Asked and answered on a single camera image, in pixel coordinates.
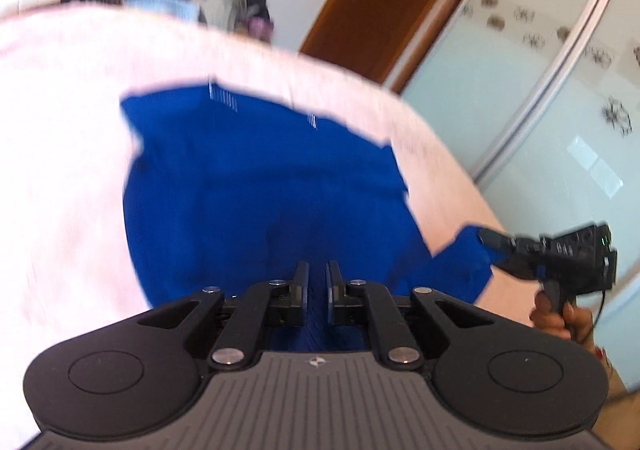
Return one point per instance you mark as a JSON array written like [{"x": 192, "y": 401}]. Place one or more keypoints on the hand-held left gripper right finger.
[{"x": 332, "y": 290}]

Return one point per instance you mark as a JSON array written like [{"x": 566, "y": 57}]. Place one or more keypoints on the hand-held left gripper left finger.
[{"x": 301, "y": 290}]

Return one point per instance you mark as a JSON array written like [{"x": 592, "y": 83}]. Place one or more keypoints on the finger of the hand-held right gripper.
[
  {"x": 500, "y": 240},
  {"x": 520, "y": 267}
]

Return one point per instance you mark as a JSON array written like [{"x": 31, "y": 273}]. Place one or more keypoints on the blue beaded sweater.
[{"x": 250, "y": 190}]

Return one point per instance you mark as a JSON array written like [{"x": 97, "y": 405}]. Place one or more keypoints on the person's right forearm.
[{"x": 617, "y": 420}]

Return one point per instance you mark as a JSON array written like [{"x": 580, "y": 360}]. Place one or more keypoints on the person's right hand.
[{"x": 560, "y": 325}]

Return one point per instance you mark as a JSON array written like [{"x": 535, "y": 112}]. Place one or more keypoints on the glass wardrobe sliding door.
[{"x": 500, "y": 94}]

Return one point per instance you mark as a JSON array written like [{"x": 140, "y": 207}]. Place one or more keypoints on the purple bag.
[{"x": 260, "y": 27}]

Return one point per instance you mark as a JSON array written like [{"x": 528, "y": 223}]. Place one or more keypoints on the pink bed blanket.
[{"x": 60, "y": 154}]

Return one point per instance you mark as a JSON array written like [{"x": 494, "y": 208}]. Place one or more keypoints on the grey plastic bag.
[{"x": 222, "y": 4}]

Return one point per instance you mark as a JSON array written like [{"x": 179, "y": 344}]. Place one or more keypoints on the light blue knitted blanket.
[{"x": 160, "y": 2}]

